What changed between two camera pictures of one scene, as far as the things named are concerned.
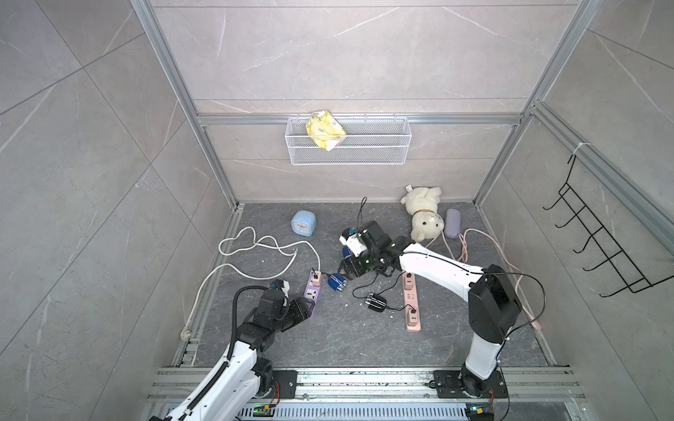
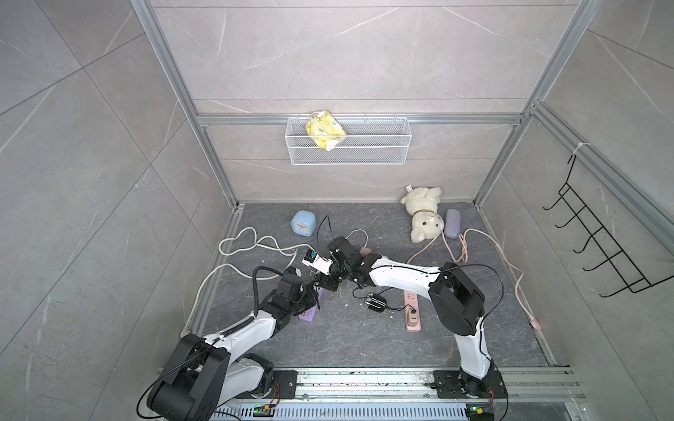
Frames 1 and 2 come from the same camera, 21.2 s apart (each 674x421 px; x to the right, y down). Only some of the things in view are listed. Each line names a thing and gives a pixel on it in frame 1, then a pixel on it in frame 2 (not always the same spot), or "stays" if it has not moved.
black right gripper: x=353 y=261 → x=324 y=281
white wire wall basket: x=368 y=141 stays
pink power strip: x=411 y=299 stays
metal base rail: x=382 y=395 stays
